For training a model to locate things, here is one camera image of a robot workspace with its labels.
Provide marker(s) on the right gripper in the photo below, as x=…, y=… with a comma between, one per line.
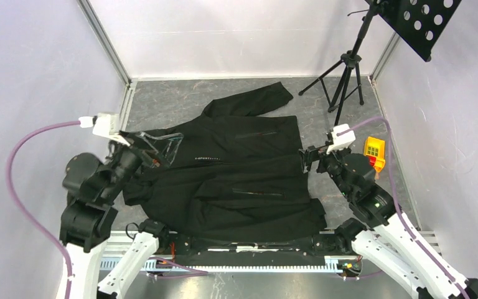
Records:
x=306, y=160

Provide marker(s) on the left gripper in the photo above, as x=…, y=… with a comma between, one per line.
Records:
x=166, y=146

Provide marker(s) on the black zip jacket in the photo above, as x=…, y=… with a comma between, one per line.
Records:
x=237, y=174

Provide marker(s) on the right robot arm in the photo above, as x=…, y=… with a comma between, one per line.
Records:
x=382, y=233

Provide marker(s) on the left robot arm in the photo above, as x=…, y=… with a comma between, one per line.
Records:
x=92, y=187

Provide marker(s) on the yellow red toy block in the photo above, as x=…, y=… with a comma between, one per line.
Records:
x=374, y=150

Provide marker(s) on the black tripod stand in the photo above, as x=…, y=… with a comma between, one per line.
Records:
x=351, y=60

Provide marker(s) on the black perforated stand plate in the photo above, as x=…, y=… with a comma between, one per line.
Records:
x=418, y=22

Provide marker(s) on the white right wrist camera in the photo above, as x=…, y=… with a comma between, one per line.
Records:
x=340, y=137

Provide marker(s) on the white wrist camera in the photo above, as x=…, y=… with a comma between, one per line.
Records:
x=107, y=125
x=340, y=137

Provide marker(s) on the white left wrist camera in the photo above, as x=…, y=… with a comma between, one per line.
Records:
x=107, y=125

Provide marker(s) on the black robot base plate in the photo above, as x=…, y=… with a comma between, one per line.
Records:
x=310, y=250

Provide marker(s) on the white slotted cable duct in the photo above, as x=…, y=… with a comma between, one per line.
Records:
x=329, y=266

